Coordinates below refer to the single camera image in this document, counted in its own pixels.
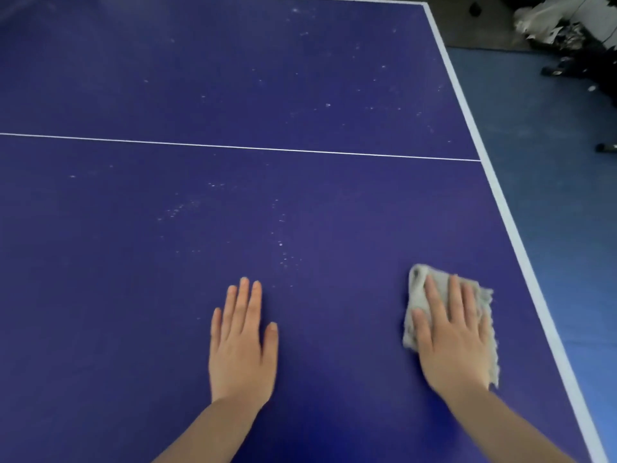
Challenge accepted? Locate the person's left hand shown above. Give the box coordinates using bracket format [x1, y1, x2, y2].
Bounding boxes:
[208, 277, 280, 410]

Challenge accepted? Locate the person's right hand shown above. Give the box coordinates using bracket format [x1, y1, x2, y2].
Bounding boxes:
[411, 273, 494, 397]

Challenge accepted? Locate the grey cleaning cloth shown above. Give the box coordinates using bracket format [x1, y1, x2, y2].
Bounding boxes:
[402, 264, 501, 390]

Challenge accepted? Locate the person's left forearm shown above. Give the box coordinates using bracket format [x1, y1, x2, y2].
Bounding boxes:
[154, 397, 271, 463]

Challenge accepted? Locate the person's right forearm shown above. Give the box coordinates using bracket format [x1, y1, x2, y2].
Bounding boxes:
[441, 384, 579, 463]

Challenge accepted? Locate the blue table tennis table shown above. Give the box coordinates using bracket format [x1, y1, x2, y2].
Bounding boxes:
[0, 0, 611, 463]

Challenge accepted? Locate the black equipment base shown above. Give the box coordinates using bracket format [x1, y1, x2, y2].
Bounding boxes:
[539, 41, 617, 100]

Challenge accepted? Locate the black rubber floor mat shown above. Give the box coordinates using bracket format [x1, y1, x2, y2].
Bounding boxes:
[426, 0, 548, 53]

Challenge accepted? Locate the white crumpled plastic bag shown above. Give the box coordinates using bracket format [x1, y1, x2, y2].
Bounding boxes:
[512, 0, 594, 44]

